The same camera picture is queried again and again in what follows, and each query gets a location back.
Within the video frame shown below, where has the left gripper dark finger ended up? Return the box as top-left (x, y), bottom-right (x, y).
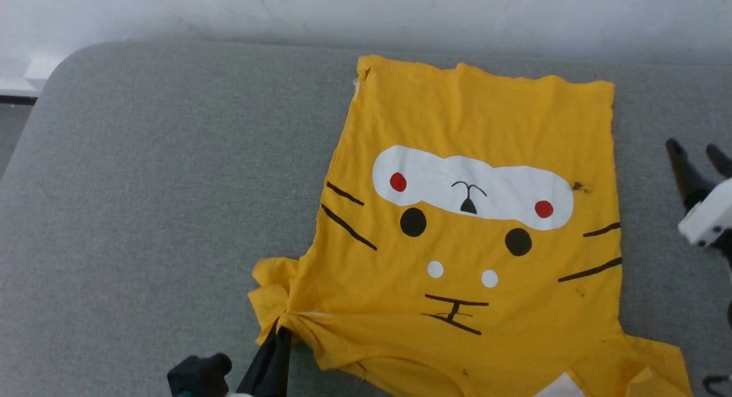
top-left (236, 321), bottom-right (292, 397)

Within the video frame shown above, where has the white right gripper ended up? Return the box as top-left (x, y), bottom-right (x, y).
top-left (665, 138), bottom-right (732, 249)

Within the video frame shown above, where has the yellow cat print T-shirt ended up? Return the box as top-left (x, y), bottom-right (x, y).
top-left (248, 55), bottom-right (694, 397)

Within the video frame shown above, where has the grey fabric sofa cushion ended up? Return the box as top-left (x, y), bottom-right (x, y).
top-left (0, 39), bottom-right (732, 397)

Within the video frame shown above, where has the white wall skirting strip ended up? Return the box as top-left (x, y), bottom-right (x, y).
top-left (0, 54), bottom-right (66, 97)

